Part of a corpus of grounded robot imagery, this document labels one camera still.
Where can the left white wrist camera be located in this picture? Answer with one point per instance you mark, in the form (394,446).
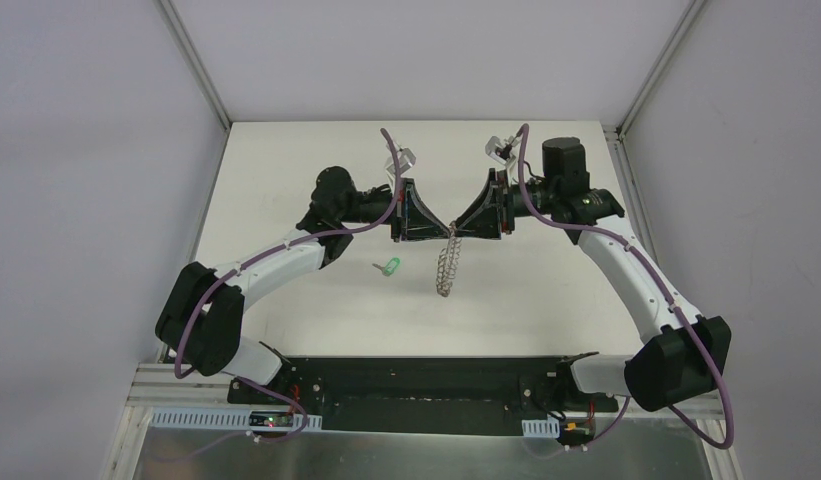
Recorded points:
(406,161)

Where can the left controller board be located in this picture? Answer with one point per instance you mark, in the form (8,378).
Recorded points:
(271,421)

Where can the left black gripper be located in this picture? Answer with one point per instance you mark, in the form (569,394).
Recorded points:
(397,210)

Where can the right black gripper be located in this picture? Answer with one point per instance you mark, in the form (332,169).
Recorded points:
(506,205)

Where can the metal disc with key rings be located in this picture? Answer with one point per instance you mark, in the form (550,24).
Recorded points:
(447,262)

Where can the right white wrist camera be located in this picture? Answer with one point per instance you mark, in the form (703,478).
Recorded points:
(503,151)

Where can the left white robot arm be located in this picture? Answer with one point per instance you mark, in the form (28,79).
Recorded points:
(203,315)

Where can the green plastic key tag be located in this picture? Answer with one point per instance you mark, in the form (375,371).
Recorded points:
(391,266)

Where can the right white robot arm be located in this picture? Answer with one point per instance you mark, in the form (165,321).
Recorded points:
(683,353)

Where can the silver key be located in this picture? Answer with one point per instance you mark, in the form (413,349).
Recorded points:
(382,268)

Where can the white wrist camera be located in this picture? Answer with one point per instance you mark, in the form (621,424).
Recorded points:
(406,161)
(503,151)

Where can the aluminium frame rail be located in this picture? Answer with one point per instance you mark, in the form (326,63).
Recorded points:
(192,58)

